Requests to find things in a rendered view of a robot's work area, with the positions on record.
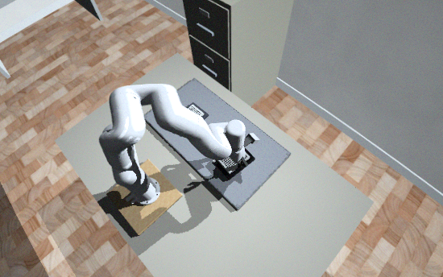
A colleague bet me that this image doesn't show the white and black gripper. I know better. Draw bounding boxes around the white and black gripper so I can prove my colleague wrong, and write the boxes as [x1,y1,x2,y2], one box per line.
[229,146,248,168]

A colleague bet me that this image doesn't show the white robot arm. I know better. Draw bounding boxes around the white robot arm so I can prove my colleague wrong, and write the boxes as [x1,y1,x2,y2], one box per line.
[99,84,260,205]

